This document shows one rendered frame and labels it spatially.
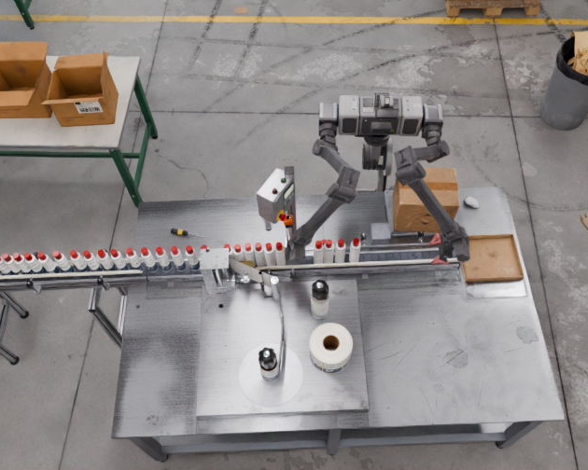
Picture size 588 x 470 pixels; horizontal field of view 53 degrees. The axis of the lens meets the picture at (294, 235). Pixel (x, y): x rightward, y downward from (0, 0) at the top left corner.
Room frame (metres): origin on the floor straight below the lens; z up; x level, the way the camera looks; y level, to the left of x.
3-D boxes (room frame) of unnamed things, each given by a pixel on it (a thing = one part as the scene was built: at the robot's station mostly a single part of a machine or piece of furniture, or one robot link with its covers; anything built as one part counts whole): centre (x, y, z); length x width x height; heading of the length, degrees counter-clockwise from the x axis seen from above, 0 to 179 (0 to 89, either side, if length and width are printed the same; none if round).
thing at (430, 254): (1.48, -0.04, 0.86); 1.65 x 0.08 x 0.04; 89
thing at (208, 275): (1.39, 0.39, 1.01); 0.14 x 0.13 x 0.26; 89
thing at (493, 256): (1.46, -1.03, 0.85); 0.30 x 0.26 x 0.04; 89
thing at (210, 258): (1.38, 0.39, 1.14); 0.14 x 0.11 x 0.01; 89
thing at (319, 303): (1.20, -0.11, 1.03); 0.09 x 0.09 x 0.30
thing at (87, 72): (2.75, 1.28, 0.97); 0.51 x 0.39 x 0.37; 0
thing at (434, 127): (1.82, -0.68, 1.45); 0.09 x 0.08 x 0.12; 85
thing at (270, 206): (1.56, 0.07, 1.38); 0.17 x 0.10 x 0.19; 144
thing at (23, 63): (2.83, 1.68, 0.96); 0.53 x 0.45 x 0.37; 176
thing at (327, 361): (0.97, -0.14, 0.95); 0.20 x 0.20 x 0.14
